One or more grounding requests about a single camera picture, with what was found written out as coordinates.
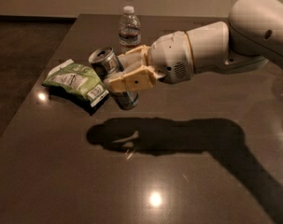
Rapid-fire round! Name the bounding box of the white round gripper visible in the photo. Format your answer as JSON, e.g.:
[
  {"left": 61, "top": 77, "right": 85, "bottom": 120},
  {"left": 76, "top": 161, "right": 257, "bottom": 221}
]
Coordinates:
[{"left": 104, "top": 31, "right": 193, "bottom": 92}]

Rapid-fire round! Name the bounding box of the silver blue redbull can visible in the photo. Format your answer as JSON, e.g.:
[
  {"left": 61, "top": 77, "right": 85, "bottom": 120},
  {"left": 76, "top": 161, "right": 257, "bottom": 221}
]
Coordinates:
[{"left": 89, "top": 47, "right": 138, "bottom": 110}]

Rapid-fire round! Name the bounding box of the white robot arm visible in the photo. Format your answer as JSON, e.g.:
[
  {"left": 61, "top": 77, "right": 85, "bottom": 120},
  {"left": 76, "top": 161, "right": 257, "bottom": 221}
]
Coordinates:
[{"left": 104, "top": 0, "right": 283, "bottom": 92}]

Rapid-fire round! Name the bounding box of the clear plastic water bottle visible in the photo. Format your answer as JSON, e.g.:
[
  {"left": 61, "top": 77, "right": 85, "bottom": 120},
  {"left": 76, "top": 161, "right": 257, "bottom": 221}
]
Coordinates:
[{"left": 119, "top": 6, "right": 141, "bottom": 53}]

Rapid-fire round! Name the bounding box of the green chip bag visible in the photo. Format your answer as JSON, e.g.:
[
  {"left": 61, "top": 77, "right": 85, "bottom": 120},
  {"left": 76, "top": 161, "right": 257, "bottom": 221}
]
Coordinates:
[{"left": 42, "top": 59, "right": 108, "bottom": 107}]

